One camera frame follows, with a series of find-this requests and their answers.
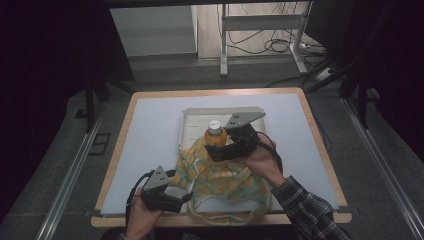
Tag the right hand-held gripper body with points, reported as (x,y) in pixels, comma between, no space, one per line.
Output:
(245,140)

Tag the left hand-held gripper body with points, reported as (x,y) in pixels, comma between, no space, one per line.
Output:
(158,195)

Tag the orange juice bottle white cap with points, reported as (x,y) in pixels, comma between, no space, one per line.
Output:
(215,136)

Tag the orange-patterned green cloth bag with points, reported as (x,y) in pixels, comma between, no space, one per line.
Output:
(220,183)

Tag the white plastic tray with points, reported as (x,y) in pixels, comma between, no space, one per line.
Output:
(196,123)

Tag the person's right hand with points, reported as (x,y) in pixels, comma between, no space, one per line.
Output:
(265,161)

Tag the person's left hand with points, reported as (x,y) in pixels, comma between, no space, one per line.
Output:
(141,221)

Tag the white table mat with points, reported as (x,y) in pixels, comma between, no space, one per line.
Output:
(150,140)

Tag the wooden table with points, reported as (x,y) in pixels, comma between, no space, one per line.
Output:
(216,90)

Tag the white power strip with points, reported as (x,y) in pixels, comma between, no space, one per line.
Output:
(324,74)

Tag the black metal stand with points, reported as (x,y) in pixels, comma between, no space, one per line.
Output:
(89,100)
(362,100)

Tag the white cabinet panel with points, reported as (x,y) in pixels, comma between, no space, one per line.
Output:
(153,30)

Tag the aluminium floor rail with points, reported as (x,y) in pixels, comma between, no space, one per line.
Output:
(383,163)
(70,180)

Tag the white metal desk frame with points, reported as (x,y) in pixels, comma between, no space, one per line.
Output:
(260,21)

